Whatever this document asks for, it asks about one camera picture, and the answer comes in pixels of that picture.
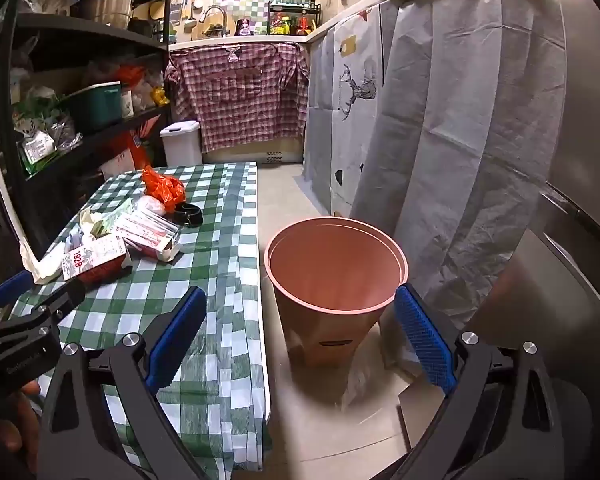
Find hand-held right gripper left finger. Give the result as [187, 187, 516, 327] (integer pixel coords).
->
[36, 286, 212, 480]

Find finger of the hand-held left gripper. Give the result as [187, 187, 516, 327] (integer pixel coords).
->
[0, 269, 35, 323]
[0, 278, 87, 330]

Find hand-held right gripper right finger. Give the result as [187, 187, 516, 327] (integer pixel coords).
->
[390, 284, 566, 480]

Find white paper scrap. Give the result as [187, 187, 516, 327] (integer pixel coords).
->
[19, 240, 72, 285]

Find red white carton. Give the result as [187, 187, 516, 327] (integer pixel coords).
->
[62, 236, 133, 281]

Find white tissue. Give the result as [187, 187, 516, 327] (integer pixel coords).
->
[77, 208, 103, 236]

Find green packet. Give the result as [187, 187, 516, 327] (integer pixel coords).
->
[92, 202, 133, 236]

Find pink plastic bin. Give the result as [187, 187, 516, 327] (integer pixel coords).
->
[264, 216, 410, 367]

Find black strap loop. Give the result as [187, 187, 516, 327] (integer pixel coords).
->
[172, 203, 203, 229]

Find clear plastic bag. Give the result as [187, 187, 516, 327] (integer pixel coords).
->
[135, 195, 173, 218]

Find orange plastic bag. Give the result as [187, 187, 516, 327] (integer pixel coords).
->
[141, 165, 187, 215]

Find person's left hand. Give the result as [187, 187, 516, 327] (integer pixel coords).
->
[0, 381, 42, 479]

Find green checkered tablecloth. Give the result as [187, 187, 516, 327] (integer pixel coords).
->
[10, 161, 273, 472]

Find green white food packets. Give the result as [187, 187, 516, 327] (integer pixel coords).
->
[12, 87, 83, 176]

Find red orange bag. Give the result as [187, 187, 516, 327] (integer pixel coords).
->
[107, 115, 161, 171]

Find white lidded bin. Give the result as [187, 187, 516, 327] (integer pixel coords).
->
[159, 120, 203, 167]

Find green storage box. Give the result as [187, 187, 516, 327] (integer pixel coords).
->
[62, 81, 123, 133]

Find grey pleated curtain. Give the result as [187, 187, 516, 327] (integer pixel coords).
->
[347, 0, 568, 333]

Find deer print patchwork curtain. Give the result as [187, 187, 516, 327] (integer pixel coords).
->
[301, 0, 400, 221]

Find stainless steel appliance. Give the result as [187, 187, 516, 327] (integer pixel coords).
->
[397, 0, 600, 480]

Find red plaid shirt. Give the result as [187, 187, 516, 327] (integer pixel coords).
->
[165, 42, 311, 153]

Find black shelf rack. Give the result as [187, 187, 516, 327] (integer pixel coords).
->
[0, 0, 176, 261]

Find metal pot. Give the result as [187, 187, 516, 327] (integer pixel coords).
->
[82, 0, 136, 28]

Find metal faucet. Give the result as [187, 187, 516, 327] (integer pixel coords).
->
[202, 5, 228, 36]

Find row of condiment bottles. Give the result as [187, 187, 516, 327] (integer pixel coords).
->
[270, 10, 315, 37]

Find black spice rack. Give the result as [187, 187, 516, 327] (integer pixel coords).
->
[267, 0, 321, 37]

